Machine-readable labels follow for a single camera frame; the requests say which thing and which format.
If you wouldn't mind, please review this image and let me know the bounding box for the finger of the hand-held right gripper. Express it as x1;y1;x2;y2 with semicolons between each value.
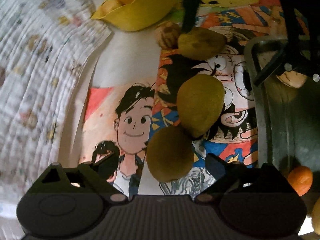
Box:
179;0;202;34
252;0;320;87

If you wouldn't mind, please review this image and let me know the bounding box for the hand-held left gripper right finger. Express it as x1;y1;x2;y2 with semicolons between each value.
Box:
194;153;292;203

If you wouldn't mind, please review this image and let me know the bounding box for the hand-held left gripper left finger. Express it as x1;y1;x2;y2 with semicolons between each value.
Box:
32;152;129;203

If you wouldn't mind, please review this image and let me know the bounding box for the striped pepino melon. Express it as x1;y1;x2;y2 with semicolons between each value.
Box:
154;21;182;50
275;71;308;88

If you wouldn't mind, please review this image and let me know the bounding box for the brown mango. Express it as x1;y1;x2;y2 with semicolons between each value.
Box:
177;27;227;60

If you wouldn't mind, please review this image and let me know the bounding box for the large brown kiwi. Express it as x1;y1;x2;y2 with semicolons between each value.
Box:
146;124;195;182

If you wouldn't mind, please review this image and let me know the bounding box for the yellow-green mango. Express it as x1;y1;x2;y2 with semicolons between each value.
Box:
176;74;225;138

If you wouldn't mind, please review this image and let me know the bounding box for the metal tray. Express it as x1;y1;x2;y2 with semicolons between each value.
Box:
244;36;320;230

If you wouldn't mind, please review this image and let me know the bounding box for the small orange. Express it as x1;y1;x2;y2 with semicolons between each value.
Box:
287;165;313;197

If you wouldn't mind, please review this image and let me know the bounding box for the yellow lemon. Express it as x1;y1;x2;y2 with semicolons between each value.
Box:
311;197;320;234

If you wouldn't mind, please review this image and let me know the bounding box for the cartoon children drawing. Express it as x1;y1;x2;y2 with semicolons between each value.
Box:
79;79;160;198

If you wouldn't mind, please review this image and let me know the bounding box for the yellow plastic basin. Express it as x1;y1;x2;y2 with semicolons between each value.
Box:
90;0;179;32

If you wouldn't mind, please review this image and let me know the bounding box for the colourful cartoon table cover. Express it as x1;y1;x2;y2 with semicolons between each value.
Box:
149;5;310;195

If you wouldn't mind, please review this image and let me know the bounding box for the yellow pear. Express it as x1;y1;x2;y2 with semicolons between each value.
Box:
100;0;123;15

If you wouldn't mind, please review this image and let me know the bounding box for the printed muslin blanket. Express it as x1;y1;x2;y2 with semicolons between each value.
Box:
0;0;113;230

